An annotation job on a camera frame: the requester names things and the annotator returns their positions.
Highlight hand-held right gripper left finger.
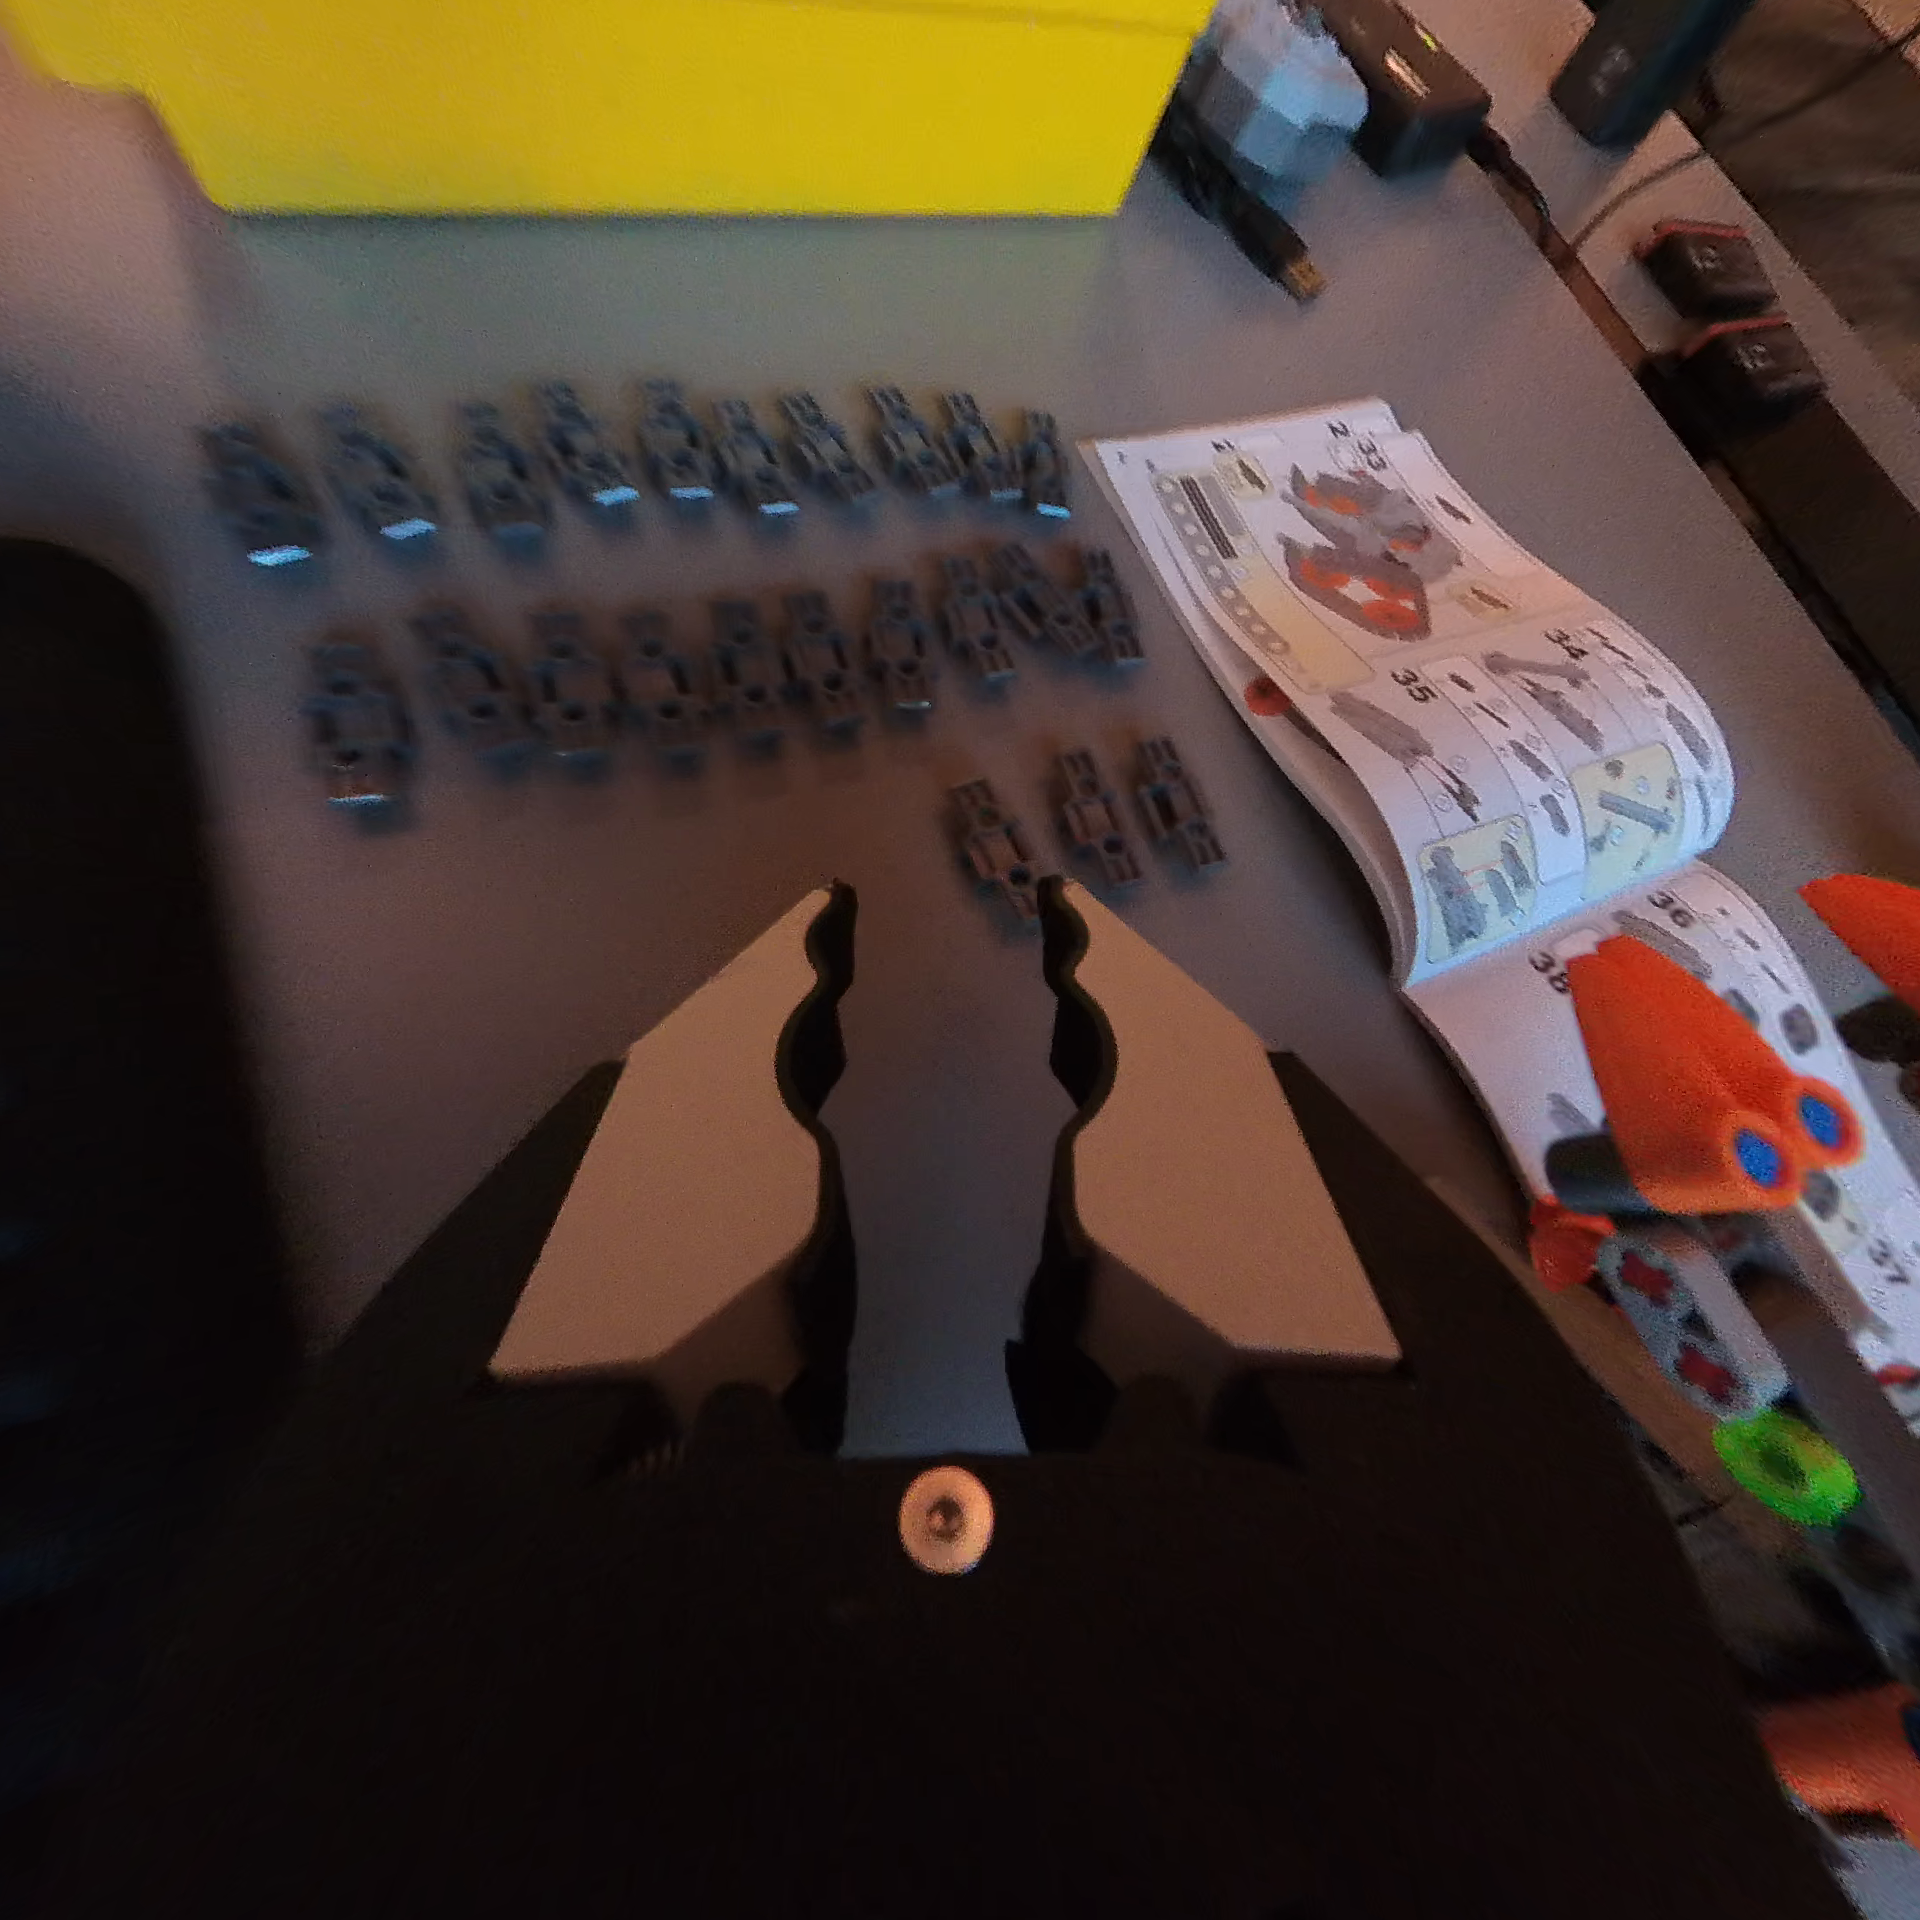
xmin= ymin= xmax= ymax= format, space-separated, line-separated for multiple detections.
xmin=490 ymin=883 xmax=860 ymax=1460

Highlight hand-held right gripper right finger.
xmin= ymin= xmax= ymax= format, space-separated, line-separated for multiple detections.
xmin=1005 ymin=878 xmax=1404 ymax=1455

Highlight grey toy track link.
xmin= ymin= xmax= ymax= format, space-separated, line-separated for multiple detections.
xmin=943 ymin=779 xmax=1046 ymax=921

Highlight rows of grey track pieces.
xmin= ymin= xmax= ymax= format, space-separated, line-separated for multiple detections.
xmin=200 ymin=382 xmax=1224 ymax=889

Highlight orange grey brick model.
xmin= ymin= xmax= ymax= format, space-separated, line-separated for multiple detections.
xmin=1527 ymin=870 xmax=1920 ymax=1846

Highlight black textured pad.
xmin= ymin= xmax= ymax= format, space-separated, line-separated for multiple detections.
xmin=0 ymin=539 xmax=309 ymax=1665

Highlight open instruction booklet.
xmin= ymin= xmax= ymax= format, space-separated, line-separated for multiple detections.
xmin=1077 ymin=397 xmax=1920 ymax=1382

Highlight black battery red trim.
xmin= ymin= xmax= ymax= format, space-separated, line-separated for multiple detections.
xmin=1639 ymin=222 xmax=1789 ymax=319
xmin=1678 ymin=318 xmax=1835 ymax=441

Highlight yellow box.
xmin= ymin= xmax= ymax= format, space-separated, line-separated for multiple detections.
xmin=16 ymin=0 xmax=1216 ymax=217

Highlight black power adapter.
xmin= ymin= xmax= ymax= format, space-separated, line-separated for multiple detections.
xmin=1319 ymin=0 xmax=1496 ymax=179

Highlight black rectangular box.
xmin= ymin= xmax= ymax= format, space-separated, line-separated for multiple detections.
xmin=1552 ymin=0 xmax=1752 ymax=147

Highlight black usb cable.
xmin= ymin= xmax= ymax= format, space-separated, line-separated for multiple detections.
xmin=1199 ymin=151 xmax=1331 ymax=304

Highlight black adapter cable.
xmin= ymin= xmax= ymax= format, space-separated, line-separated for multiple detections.
xmin=1462 ymin=124 xmax=1652 ymax=361

